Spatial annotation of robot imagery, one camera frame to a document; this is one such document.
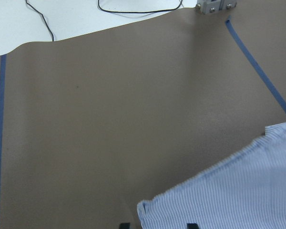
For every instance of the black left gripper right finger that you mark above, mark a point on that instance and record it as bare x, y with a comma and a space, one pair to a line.
191, 226

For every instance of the light blue striped shirt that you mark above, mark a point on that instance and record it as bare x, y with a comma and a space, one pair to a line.
245, 191

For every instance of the aluminium frame post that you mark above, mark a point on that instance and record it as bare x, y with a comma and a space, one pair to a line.
212, 6

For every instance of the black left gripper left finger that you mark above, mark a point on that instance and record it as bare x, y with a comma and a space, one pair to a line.
124, 225

